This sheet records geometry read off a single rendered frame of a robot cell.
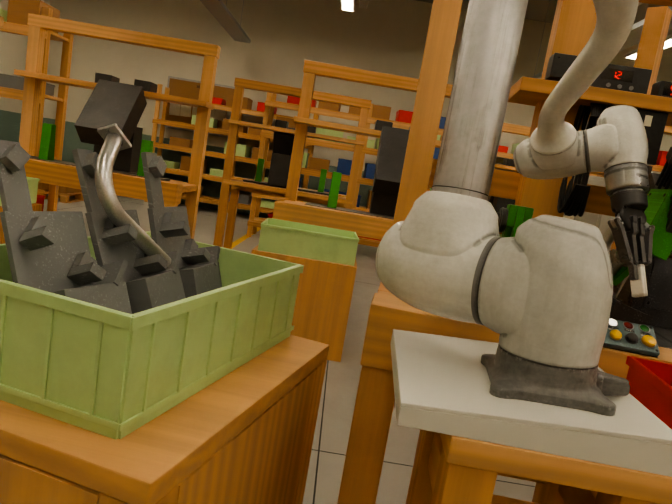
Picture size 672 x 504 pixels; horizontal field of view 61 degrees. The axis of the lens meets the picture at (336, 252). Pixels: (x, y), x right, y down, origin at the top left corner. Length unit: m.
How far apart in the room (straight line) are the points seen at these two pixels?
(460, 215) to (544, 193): 0.98
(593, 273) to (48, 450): 0.78
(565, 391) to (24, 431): 0.75
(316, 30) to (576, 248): 11.07
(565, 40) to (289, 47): 10.03
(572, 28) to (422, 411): 1.43
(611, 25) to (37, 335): 1.09
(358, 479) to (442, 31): 1.33
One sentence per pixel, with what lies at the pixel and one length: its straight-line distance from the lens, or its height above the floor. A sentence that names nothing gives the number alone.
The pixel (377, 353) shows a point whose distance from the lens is 1.34.
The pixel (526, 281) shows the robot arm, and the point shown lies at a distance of 0.91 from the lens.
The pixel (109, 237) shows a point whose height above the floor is 1.00.
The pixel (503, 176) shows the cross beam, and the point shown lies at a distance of 1.99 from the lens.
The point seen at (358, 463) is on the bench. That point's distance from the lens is 1.45.
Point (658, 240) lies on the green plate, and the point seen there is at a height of 1.14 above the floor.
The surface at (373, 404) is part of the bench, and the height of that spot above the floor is 0.66.
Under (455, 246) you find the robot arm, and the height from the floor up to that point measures 1.09.
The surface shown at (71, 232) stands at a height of 1.00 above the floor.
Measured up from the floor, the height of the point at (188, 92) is 2.20.
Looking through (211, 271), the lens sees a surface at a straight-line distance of 1.34.
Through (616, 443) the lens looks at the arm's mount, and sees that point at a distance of 0.91.
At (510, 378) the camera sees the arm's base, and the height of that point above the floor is 0.91.
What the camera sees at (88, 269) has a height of 0.95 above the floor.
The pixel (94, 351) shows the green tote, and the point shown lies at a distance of 0.82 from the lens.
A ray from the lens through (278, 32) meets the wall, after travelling 11.88.
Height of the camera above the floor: 1.18
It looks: 8 degrees down
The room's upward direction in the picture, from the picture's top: 10 degrees clockwise
